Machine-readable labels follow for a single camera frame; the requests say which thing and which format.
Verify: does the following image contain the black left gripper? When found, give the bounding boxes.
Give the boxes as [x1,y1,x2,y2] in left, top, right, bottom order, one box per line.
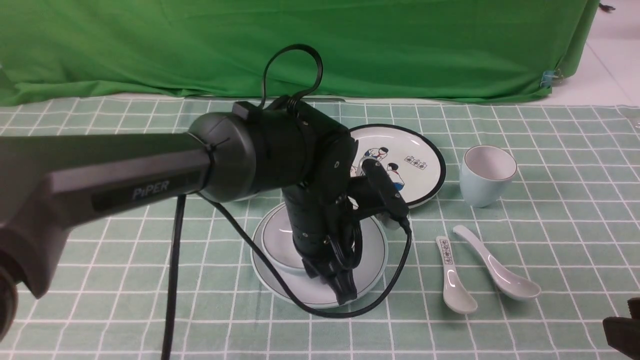
[283,186,362,306]

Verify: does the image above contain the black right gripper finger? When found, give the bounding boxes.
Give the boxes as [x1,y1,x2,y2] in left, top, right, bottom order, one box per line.
[602,297,640,360]

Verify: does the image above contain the plain white spoon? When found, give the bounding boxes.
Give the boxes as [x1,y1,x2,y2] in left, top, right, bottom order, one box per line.
[452,225,542,301]

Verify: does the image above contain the pale blue cup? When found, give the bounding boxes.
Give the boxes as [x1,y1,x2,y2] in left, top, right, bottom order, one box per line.
[459,145,518,208]

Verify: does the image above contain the pale blue bowl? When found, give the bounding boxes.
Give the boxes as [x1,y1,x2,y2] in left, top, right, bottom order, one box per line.
[258,203,306,276]

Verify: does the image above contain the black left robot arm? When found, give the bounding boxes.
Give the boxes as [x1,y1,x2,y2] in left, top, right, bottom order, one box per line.
[0,96,358,337]

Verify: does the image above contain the pale blue plate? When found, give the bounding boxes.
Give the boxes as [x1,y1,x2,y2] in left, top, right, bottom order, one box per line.
[253,214,389,309]

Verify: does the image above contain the white spoon with print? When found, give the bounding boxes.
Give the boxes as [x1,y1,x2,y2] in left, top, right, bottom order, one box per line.
[435,235,478,315]

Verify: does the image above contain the illustrated plate black rim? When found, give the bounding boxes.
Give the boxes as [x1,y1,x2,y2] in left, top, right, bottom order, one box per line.
[350,124,446,208]

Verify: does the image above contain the green checkered tablecloth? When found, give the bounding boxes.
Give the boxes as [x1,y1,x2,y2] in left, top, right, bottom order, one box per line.
[0,97,640,360]

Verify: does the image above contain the blue binder clip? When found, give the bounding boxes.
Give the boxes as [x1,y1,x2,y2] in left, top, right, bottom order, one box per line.
[539,70,556,89]

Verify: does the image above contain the green backdrop cloth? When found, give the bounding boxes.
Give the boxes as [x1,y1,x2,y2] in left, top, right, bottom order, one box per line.
[0,0,598,106]

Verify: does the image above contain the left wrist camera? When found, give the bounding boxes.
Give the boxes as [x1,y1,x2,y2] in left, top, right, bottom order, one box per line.
[346,156,412,235]

